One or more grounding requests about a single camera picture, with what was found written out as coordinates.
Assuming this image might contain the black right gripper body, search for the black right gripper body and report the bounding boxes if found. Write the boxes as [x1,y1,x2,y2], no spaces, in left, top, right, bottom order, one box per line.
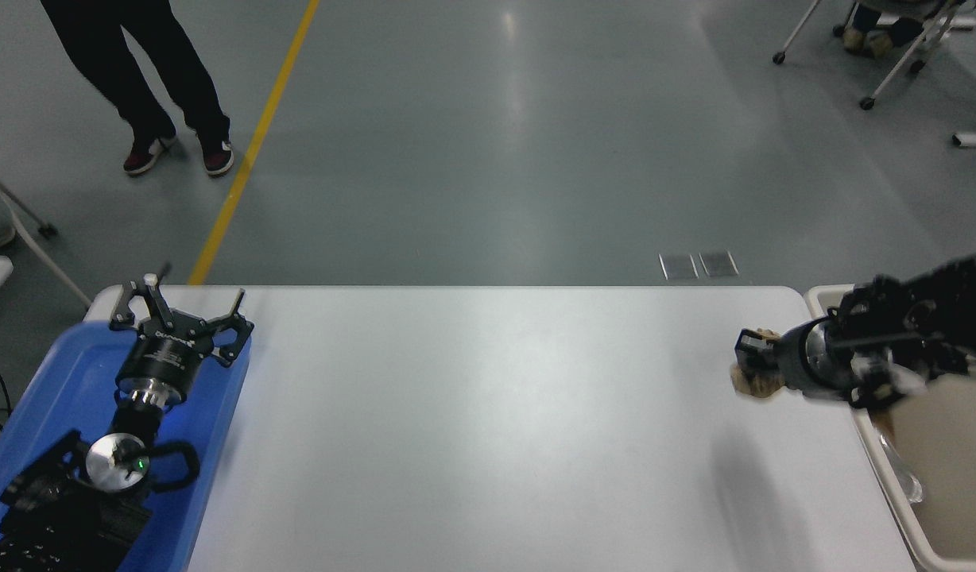
[773,321,815,396]

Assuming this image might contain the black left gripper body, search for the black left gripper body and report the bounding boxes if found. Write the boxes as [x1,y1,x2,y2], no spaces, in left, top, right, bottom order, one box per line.
[116,311,217,398]

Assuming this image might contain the tan paper ball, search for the tan paper ball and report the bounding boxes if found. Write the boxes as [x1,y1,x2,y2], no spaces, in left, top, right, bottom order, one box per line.
[730,327,785,399]

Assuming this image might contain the blue plastic tray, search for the blue plastic tray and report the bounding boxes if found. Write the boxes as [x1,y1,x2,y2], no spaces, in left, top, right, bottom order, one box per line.
[0,319,253,572]

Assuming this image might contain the brown cardboard piece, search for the brown cardboard piece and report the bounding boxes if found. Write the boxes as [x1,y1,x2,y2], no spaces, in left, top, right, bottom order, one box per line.
[869,405,899,443]

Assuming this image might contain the grey chair with white legs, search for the grey chair with white legs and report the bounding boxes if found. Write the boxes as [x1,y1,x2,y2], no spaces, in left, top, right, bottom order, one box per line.
[0,167,94,310]

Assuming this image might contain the clear plastic bottle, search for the clear plastic bottle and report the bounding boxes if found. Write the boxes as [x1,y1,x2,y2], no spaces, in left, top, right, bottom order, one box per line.
[877,429,925,504]

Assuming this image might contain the large pale plastic bin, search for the large pale plastic bin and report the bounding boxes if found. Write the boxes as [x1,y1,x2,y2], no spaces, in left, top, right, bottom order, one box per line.
[804,284,976,572]

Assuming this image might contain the person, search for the person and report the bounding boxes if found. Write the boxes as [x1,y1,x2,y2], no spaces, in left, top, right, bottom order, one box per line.
[842,0,928,61]
[41,0,234,177]

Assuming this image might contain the white wheeled chair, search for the white wheeled chair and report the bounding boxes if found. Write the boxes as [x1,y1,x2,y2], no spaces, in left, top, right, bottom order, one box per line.
[773,0,967,110]

